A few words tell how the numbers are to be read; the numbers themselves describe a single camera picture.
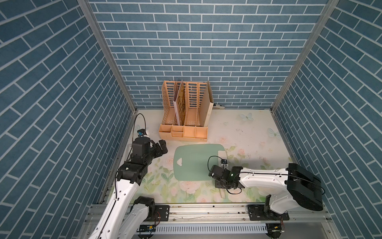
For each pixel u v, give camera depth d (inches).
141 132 25.3
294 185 16.7
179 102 35.9
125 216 17.7
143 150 22.6
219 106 48.1
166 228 27.8
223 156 36.9
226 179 25.2
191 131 40.1
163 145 26.6
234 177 24.1
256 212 29.0
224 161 30.8
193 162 35.8
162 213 29.0
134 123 41.7
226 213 29.7
